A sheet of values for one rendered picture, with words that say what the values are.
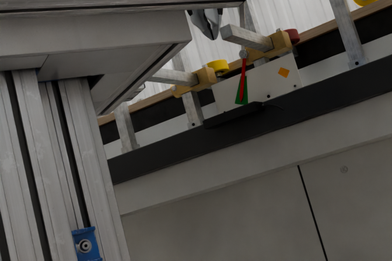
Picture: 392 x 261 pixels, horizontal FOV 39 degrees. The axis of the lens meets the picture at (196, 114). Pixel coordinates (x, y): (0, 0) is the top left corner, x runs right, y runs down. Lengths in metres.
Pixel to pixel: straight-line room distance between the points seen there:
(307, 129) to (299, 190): 0.29
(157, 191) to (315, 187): 0.48
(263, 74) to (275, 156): 0.23
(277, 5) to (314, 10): 0.65
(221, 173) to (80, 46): 0.98
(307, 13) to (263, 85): 7.79
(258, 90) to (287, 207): 0.41
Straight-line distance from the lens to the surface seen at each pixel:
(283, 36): 1.51
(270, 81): 1.51
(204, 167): 1.63
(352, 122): 1.46
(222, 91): 1.57
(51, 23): 0.69
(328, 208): 1.70
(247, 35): 1.37
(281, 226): 1.76
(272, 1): 9.55
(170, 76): 1.49
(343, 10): 1.48
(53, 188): 0.69
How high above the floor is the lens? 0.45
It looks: 10 degrees up
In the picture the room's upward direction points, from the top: 15 degrees counter-clockwise
